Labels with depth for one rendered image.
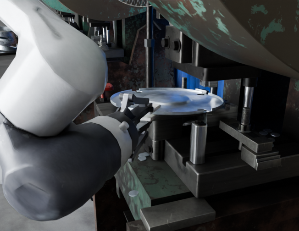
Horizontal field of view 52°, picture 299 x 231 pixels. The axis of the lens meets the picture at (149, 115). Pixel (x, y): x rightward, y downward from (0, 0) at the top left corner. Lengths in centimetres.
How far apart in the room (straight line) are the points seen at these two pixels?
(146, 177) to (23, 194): 43
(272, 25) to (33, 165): 26
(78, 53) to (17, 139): 12
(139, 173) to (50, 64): 48
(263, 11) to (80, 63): 18
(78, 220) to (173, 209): 107
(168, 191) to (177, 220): 9
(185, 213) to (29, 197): 36
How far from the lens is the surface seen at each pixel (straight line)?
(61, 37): 34
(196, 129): 63
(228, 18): 29
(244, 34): 30
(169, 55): 79
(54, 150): 34
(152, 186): 70
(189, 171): 67
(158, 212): 63
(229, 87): 108
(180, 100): 77
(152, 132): 77
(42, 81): 33
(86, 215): 170
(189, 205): 66
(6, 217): 181
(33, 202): 35
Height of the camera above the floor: 103
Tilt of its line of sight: 20 degrees down
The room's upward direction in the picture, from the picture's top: straight up
